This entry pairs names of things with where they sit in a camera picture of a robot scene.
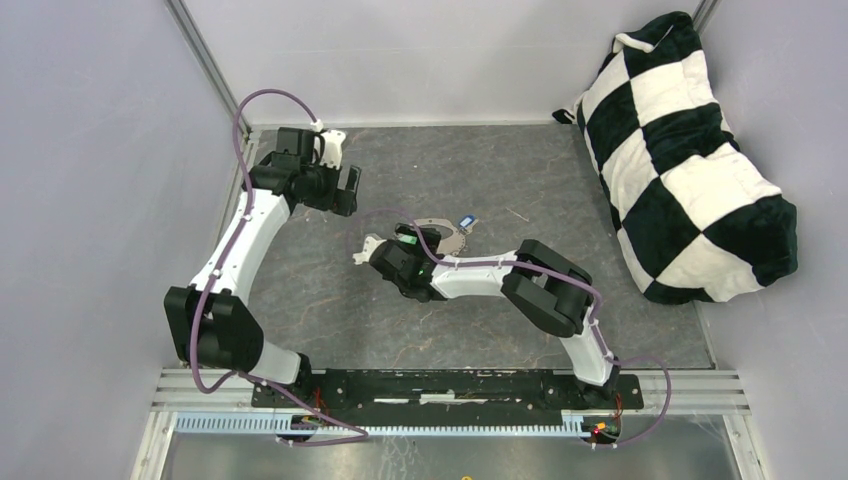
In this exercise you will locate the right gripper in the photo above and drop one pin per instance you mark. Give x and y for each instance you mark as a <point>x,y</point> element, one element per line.
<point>431,237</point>

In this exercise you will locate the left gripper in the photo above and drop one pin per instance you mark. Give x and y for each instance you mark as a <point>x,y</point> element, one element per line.
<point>343,202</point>

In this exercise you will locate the grey metal key holder plate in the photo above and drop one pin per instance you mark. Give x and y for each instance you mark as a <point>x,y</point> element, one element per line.
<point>452,241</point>

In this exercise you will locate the green tagged key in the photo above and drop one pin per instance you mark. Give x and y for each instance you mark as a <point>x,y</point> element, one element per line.
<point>407,238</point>

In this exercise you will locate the blue tagged key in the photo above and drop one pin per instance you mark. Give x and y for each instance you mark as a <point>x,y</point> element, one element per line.
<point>467,223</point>

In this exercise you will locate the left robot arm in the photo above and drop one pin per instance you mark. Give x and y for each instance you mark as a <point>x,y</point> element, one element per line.
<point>209,319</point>

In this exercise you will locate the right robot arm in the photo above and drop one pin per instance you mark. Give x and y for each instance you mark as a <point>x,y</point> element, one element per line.
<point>553,293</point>

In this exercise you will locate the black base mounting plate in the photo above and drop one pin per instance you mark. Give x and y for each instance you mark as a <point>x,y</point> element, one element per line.
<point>339,389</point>

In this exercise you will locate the black white checkered pillow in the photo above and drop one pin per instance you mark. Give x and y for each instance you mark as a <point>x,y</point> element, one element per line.
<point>694,217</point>

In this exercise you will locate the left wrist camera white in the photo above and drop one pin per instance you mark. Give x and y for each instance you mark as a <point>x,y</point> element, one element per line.
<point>329,145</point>

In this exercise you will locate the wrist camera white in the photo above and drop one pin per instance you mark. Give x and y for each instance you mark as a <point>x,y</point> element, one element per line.
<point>370,244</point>
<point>329,145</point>

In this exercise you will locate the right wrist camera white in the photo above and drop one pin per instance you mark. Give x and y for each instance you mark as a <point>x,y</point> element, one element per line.
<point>370,244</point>

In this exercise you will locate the white slotted cable duct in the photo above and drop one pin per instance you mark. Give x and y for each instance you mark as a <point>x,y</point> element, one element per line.
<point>282,424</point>

